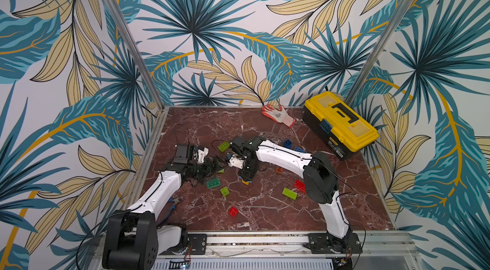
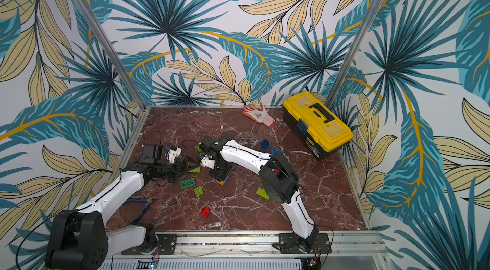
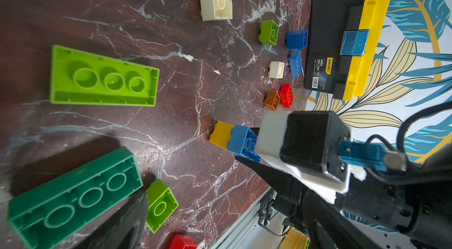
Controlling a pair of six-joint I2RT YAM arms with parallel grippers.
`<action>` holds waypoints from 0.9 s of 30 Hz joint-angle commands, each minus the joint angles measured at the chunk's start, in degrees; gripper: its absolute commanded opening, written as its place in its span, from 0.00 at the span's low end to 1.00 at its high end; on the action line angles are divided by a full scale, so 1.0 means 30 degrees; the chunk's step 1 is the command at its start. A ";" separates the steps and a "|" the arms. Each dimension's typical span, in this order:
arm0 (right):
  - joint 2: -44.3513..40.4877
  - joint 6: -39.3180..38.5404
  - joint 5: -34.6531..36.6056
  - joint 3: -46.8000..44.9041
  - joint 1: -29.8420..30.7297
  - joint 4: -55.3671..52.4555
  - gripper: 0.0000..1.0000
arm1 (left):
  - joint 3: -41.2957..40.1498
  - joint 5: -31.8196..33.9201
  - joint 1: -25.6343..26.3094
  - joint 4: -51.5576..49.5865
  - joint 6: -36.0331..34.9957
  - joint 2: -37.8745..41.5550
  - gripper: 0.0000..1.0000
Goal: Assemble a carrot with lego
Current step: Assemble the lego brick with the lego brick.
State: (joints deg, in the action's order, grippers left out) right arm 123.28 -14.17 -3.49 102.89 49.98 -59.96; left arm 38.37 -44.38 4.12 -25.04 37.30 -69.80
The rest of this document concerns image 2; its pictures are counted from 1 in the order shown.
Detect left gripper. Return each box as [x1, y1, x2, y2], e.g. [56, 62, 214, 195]
[154, 154, 200, 185]

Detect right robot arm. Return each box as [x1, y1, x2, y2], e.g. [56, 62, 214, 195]
[199, 137, 319, 253]

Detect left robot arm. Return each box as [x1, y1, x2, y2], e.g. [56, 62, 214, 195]
[45, 158, 196, 269]

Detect dark green long brick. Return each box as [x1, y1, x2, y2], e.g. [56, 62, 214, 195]
[180, 178, 196, 190]

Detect light green long brick left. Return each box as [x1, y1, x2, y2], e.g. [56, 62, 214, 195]
[188, 167, 200, 174]

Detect light green square brick front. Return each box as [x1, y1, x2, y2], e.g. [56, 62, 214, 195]
[194, 187, 204, 197]

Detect light green brick right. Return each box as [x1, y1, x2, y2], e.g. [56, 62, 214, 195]
[256, 188, 270, 201]

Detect small red brick front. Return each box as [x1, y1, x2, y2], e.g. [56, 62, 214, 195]
[200, 207, 211, 218]

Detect dark blue square brick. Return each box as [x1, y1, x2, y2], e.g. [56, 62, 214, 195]
[261, 140, 270, 150]

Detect blue brick near toolbox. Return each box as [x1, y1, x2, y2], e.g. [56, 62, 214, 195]
[270, 147, 284, 154]

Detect red white work glove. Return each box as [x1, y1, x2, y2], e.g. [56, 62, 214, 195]
[242, 105, 276, 128]

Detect yellow black toolbox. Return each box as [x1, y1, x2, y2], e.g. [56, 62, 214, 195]
[283, 91, 353, 160]

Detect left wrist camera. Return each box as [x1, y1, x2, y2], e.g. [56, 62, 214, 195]
[140, 143, 182, 164]

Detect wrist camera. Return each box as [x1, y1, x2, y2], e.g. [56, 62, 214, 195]
[140, 143, 182, 164]
[200, 154, 216, 169]

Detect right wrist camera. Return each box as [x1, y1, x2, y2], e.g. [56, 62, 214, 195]
[200, 154, 216, 169]

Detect blue handled pliers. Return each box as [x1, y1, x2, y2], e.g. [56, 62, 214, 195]
[124, 197, 156, 226]

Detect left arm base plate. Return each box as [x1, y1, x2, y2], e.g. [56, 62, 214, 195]
[121, 234, 177, 256]

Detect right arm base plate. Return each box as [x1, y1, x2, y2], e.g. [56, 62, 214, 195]
[272, 233, 332, 255]

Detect aluminium front rail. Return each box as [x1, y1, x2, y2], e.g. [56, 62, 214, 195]
[60, 230, 391, 270]

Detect left aluminium post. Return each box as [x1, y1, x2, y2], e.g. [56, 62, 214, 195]
[73, 0, 146, 110]

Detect aluminium post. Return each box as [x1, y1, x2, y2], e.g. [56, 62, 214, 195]
[73, 0, 146, 110]
[325, 0, 384, 109]

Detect right aluminium post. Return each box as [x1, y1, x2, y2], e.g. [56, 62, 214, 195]
[325, 0, 384, 109]

